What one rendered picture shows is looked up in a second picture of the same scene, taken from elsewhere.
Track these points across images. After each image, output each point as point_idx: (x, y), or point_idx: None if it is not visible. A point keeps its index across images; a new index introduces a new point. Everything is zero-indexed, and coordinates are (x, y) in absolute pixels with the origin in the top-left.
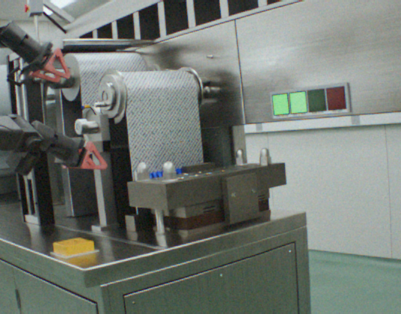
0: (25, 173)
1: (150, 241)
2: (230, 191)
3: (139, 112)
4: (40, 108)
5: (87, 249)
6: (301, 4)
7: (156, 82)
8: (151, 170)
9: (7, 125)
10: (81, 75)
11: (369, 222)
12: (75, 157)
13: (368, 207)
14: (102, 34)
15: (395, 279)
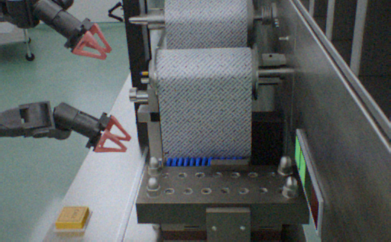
0: (59, 139)
1: (132, 235)
2: (209, 224)
3: (173, 101)
4: (140, 44)
5: (74, 227)
6: (319, 50)
7: (198, 72)
8: (184, 153)
9: (5, 122)
10: (166, 26)
11: None
12: (88, 143)
13: None
14: None
15: None
